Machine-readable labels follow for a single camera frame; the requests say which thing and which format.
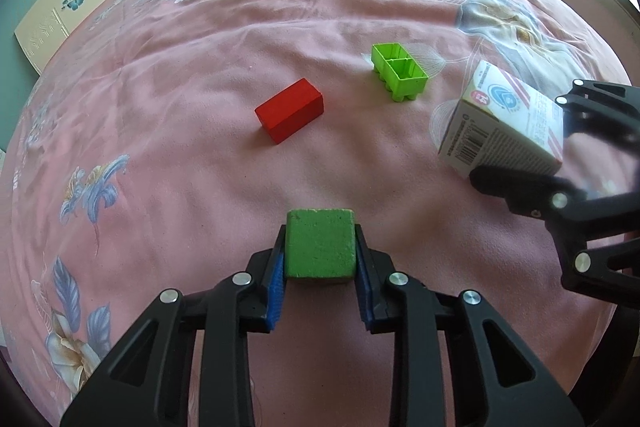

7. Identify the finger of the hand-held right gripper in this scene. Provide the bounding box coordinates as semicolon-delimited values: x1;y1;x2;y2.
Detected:
555;79;640;142
469;164;640;303

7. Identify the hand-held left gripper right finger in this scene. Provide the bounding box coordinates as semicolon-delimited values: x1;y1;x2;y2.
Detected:
354;224;586;427

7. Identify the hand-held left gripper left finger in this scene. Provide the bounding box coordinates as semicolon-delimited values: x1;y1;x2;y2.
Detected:
60;224;287;427

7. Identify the green cube block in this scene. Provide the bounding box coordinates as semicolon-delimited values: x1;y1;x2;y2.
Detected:
285;208;357;283

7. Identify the white printed carton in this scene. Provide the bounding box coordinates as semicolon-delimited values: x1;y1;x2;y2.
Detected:
437;59;566;180

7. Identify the pink floral bedspread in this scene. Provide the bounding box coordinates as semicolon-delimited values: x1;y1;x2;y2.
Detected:
0;0;640;427

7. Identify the green plastic toy brick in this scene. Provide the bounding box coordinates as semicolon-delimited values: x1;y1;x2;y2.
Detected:
371;42;431;102

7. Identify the red wooden block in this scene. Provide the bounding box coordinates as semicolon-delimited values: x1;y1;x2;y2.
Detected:
255;78;325;144

